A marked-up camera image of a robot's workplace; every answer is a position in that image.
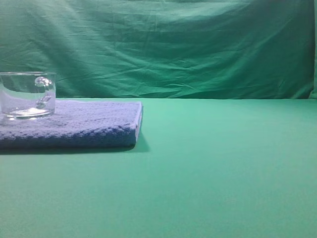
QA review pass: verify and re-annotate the transparent glass cup with handle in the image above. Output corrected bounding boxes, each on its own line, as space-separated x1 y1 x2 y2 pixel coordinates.
0 72 56 119

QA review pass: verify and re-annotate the folded blue towel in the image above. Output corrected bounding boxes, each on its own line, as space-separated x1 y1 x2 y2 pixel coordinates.
0 100 143 149

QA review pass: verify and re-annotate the green backdrop cloth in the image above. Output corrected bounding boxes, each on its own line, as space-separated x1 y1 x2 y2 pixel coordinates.
0 0 317 99

